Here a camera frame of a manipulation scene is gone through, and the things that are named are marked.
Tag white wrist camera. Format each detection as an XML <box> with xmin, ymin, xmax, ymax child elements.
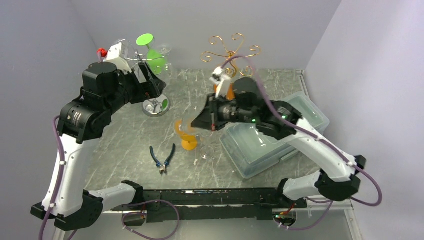
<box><xmin>209</xmin><ymin>67</ymin><xmax>235</xmax><ymax>100</ymax></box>
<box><xmin>96</xmin><ymin>42</ymin><xmax>132</xmax><ymax>74</ymax></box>

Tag green wine glass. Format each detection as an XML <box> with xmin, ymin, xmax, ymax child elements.
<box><xmin>136</xmin><ymin>33</ymin><xmax>170</xmax><ymax>75</ymax></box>

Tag chrome wire glass rack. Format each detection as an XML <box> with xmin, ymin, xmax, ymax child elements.
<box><xmin>133</xmin><ymin>70</ymin><xmax>173</xmax><ymax>118</ymax></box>

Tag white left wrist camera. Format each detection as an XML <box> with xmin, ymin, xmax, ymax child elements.
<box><xmin>96</xmin><ymin>42</ymin><xmax>132</xmax><ymax>74</ymax></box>

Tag orange frosted wine glass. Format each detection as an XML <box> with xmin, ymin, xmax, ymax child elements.
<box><xmin>174</xmin><ymin>119</ymin><xmax>198</xmax><ymax>151</ymax></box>

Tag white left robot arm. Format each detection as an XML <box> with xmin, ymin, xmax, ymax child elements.
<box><xmin>30</xmin><ymin>61</ymin><xmax>166</xmax><ymax>232</ymax></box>

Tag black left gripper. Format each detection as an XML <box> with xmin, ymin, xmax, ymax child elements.
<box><xmin>104</xmin><ymin>61</ymin><xmax>165</xmax><ymax>115</ymax></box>

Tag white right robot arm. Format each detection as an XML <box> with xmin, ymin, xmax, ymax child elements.
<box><xmin>190</xmin><ymin>74</ymin><xmax>366</xmax><ymax>208</ymax></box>

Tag blue handled pliers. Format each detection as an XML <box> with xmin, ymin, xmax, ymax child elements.
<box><xmin>149</xmin><ymin>143</ymin><xmax>177</xmax><ymax>175</ymax></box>

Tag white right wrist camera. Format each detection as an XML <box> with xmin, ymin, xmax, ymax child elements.
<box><xmin>209</xmin><ymin>67</ymin><xmax>235</xmax><ymax>100</ymax></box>

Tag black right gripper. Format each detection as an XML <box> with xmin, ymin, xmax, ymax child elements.
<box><xmin>191</xmin><ymin>92</ymin><xmax>258</xmax><ymax>132</ymax></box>

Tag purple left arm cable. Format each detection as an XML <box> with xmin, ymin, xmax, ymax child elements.
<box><xmin>38</xmin><ymin>115</ymin><xmax>181</xmax><ymax>240</ymax></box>

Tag clear plastic storage box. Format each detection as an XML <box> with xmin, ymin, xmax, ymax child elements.
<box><xmin>220</xmin><ymin>91</ymin><xmax>330</xmax><ymax>179</ymax></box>

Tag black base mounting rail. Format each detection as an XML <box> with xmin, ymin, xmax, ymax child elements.
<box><xmin>113</xmin><ymin>187</ymin><xmax>308</xmax><ymax>223</ymax></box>

